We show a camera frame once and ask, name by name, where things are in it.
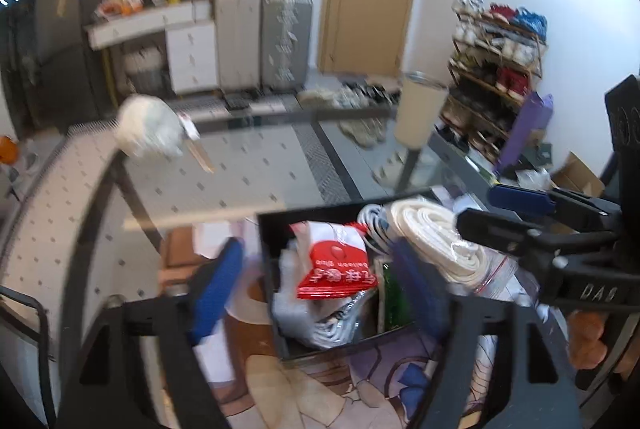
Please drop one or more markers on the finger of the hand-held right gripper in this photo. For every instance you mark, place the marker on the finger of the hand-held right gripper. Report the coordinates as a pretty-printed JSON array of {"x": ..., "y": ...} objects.
[
  {"x": 520, "y": 199},
  {"x": 500, "y": 231}
]

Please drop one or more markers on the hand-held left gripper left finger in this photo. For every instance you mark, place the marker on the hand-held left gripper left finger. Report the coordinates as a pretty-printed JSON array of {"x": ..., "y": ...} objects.
[{"x": 215, "y": 294}]

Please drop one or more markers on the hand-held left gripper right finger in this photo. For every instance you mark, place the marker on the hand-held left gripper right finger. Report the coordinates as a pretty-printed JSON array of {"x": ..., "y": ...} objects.
[{"x": 422, "y": 291}]

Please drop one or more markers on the green and white packet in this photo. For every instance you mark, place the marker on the green and white packet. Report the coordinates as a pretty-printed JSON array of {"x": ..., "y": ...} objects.
[{"x": 395, "y": 304}]

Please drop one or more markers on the black storage box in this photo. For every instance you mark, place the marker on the black storage box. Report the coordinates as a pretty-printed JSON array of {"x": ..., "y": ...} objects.
[{"x": 270, "y": 269}]

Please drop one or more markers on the red and white packet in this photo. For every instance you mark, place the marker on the red and white packet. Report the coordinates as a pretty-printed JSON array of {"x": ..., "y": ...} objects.
[{"x": 335, "y": 269}]

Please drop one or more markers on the clear plastic bag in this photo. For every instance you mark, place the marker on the clear plastic bag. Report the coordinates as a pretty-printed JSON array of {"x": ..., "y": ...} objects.
[{"x": 320, "y": 329}]

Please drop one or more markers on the person's right hand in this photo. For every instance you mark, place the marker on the person's right hand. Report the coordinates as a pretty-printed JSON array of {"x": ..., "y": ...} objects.
[{"x": 587, "y": 339}]

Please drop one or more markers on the cardboard box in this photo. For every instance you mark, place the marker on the cardboard box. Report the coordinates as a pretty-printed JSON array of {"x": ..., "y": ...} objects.
[{"x": 577, "y": 176}]

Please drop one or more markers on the purple yoga mat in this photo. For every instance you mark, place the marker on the purple yoga mat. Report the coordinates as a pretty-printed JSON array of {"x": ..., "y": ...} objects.
[{"x": 525, "y": 129}]

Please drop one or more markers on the wooden shoe rack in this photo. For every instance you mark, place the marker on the wooden shoe rack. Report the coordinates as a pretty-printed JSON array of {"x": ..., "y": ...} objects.
[{"x": 495, "y": 74}]

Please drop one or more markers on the white cylindrical container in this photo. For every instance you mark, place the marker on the white cylindrical container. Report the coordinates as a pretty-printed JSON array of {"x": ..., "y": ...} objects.
[{"x": 420, "y": 111}]

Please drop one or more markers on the wooden stick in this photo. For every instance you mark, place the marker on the wooden stick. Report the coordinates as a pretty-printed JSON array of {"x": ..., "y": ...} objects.
[{"x": 202, "y": 158}]

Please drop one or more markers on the white and red tag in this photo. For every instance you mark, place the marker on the white and red tag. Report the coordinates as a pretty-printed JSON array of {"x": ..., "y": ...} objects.
[{"x": 189, "y": 128}]

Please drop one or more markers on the grey sandals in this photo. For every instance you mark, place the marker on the grey sandals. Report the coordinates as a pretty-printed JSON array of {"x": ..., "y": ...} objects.
[{"x": 362, "y": 133}]

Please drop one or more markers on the white bundle in plastic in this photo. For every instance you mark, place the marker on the white bundle in plastic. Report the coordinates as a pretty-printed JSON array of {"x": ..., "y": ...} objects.
[{"x": 145, "y": 124}]

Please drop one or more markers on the pile of shoes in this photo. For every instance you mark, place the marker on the pile of shoes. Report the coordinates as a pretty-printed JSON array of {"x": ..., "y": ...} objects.
[{"x": 345, "y": 94}]

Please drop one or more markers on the white drawer cabinet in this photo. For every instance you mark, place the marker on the white drawer cabinet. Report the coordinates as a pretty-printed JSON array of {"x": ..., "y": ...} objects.
[{"x": 192, "y": 59}]

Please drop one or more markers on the orange object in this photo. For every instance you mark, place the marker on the orange object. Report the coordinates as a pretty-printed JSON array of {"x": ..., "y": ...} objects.
[{"x": 7, "y": 149}]

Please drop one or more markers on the grey patterned suitcase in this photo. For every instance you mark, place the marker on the grey patterned suitcase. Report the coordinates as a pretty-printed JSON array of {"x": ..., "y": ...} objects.
[{"x": 286, "y": 41}]

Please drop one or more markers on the grey refrigerator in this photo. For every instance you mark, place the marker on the grey refrigerator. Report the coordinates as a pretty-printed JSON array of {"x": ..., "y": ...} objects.
[{"x": 70, "y": 39}]

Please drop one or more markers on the black metal frame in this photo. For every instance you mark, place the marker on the black metal frame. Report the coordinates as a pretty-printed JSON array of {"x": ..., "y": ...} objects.
[{"x": 42, "y": 339}]

